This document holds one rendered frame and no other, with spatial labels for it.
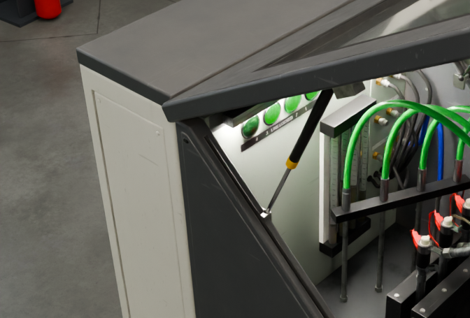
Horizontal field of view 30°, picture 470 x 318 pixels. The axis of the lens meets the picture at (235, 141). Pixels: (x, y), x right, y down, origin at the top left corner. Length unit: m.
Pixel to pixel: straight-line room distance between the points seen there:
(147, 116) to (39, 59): 3.38
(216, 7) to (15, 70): 3.15
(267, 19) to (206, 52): 0.17
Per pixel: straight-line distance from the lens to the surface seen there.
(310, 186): 1.91
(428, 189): 1.97
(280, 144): 1.76
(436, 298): 1.89
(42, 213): 3.80
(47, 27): 5.33
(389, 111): 2.03
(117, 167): 1.81
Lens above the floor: 2.29
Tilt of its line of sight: 34 degrees down
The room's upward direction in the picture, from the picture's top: 3 degrees counter-clockwise
